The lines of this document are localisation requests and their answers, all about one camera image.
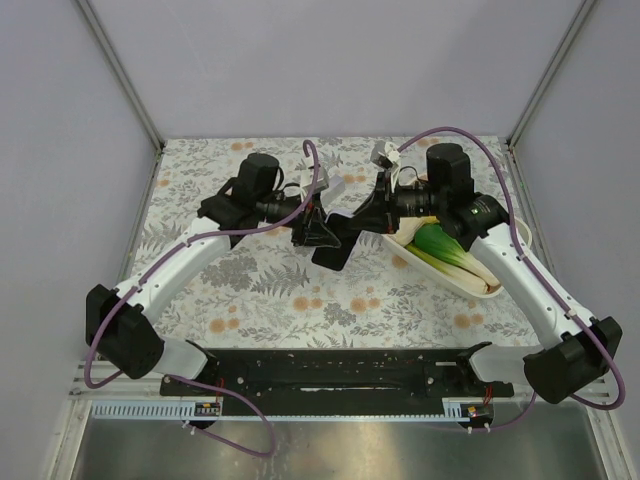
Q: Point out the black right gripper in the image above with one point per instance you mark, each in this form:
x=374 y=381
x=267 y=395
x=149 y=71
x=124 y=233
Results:
x=378 y=209

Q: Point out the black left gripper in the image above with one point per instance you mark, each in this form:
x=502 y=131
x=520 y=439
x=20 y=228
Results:
x=304 y=223

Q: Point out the black smartphone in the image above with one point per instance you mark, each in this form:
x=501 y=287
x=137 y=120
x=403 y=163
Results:
x=334 y=253

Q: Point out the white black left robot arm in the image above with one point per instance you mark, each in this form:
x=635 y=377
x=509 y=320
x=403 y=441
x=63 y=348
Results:
x=120 y=320

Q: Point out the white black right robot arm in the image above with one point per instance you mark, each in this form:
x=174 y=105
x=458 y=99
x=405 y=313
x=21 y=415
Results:
x=574 y=349

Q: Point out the white toy cabbage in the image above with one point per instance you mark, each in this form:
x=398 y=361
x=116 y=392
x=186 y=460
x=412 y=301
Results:
x=408 y=227

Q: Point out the clear acrylic block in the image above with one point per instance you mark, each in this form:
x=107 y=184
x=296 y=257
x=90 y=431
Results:
x=336 y=187

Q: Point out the toy bok choy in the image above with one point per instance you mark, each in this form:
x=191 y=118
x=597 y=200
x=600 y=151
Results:
x=443 y=253

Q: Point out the floral tablecloth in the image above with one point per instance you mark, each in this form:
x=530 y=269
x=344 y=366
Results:
x=268 y=293

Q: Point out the white oval basket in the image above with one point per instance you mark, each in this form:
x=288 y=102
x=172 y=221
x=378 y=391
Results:
x=433 y=274

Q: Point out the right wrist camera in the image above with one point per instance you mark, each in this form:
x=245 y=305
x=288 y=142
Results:
x=385 y=155

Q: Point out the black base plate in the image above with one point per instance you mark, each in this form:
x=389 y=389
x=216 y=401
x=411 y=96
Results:
x=339 y=382

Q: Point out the aluminium rail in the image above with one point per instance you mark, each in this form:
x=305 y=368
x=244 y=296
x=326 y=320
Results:
x=122 y=386

